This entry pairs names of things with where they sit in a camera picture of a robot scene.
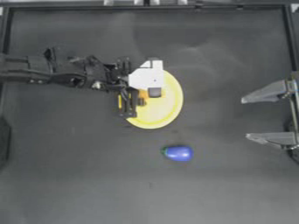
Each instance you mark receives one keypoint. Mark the yellow oval plate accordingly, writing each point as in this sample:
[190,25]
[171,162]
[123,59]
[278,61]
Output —
[167,108]

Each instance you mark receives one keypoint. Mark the purple toy eggplant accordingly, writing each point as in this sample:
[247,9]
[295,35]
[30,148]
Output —
[179,153]

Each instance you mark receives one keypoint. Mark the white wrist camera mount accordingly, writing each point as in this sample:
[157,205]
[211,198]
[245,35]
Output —
[146,78]

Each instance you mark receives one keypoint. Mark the black metal table frame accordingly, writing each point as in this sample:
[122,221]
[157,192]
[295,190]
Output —
[147,5]

